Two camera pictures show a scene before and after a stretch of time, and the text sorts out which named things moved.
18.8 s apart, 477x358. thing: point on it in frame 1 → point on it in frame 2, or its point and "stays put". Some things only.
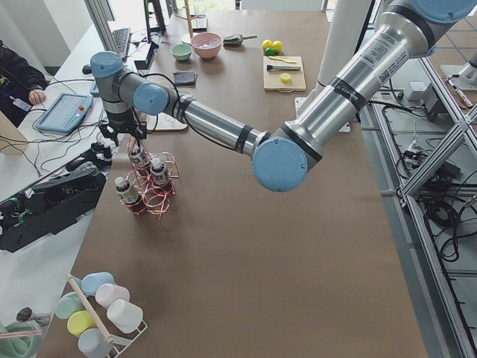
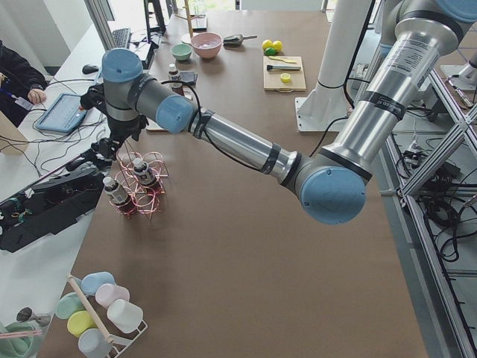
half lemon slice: [285, 77] stays put
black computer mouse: [86, 69] stays put
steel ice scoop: [234, 40] stays put
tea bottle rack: [139, 158] → [174, 74]
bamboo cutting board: [284, 74] stays put
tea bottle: [129, 192] → [116, 192]
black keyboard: [121, 39] stays put
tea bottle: [159, 172] → [143, 174]
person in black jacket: [20, 80] stays put
